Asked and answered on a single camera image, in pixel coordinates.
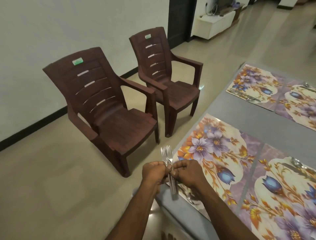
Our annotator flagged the person's right hand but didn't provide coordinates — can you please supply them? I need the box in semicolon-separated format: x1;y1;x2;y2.
172;160;211;196

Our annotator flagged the person's left hand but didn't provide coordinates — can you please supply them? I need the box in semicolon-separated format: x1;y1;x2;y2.
141;161;173;189

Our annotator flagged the silver metal fork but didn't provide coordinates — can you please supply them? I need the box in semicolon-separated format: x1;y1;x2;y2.
160;146;176;194
165;145;179;195

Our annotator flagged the person's right forearm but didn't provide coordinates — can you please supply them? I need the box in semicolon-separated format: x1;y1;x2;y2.
192;185;260;240

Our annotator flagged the person's left forearm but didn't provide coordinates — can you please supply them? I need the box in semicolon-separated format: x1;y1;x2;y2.
105;182;161;240

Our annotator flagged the floral placemat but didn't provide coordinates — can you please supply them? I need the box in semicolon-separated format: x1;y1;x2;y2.
275;79;316;132
241;143;316;240
172;113;270;221
226;64;291;112

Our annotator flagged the brown plastic armchair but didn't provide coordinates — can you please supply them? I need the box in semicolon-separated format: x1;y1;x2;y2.
129;26;204;138
42;47;160;178

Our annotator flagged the silver table knife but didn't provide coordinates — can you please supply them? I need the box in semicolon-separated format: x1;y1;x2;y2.
227;89;262;103
278;162;316;184

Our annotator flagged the dark wooden door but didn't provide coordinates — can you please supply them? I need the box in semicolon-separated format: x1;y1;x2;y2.
167;0;198;49

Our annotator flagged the white low cabinet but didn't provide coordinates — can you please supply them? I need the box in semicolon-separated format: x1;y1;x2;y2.
193;6;244;40

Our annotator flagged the flat screen television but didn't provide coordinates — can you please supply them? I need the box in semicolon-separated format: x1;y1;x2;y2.
214;0;234;11

